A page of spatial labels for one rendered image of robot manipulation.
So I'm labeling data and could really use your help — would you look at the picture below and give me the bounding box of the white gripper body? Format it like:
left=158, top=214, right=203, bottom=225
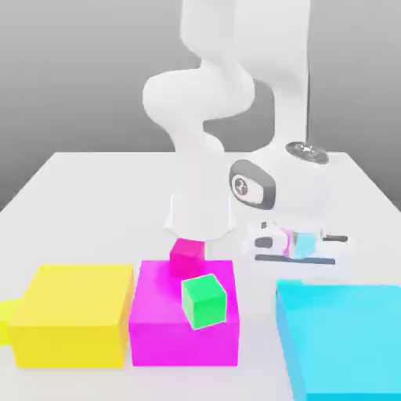
left=249, top=252, right=343, bottom=276

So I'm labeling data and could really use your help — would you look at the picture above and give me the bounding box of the small green cube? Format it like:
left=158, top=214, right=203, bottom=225
left=181, top=273, right=228, bottom=331

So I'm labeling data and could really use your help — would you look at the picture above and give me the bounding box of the small red cube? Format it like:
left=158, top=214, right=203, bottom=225
left=169, top=237, right=207, bottom=278

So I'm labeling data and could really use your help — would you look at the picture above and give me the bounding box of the small yellow cube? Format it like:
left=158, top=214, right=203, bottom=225
left=0, top=298, right=20, bottom=346

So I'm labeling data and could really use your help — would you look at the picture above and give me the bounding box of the large cyan box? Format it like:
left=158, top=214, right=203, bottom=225
left=275, top=279, right=401, bottom=401

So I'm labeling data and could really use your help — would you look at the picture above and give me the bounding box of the large magenta box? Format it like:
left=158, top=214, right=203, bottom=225
left=128, top=258, right=241, bottom=368

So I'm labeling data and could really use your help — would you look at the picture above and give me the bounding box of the large yellow box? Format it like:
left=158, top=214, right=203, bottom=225
left=6, top=263, right=135, bottom=370

